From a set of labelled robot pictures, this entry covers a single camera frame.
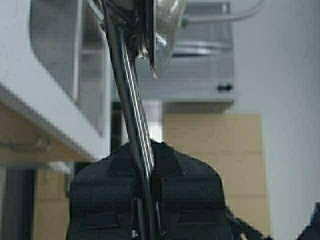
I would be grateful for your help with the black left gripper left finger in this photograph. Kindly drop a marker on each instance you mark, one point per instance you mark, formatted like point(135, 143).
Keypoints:
point(104, 200)

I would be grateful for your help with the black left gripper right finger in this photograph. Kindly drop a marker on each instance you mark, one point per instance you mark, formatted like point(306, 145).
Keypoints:
point(187, 197)

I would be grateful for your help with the steel frying pan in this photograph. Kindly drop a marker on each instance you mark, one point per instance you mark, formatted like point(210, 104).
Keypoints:
point(139, 29)

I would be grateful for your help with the steel range hood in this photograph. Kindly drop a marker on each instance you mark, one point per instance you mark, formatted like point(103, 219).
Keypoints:
point(202, 67)

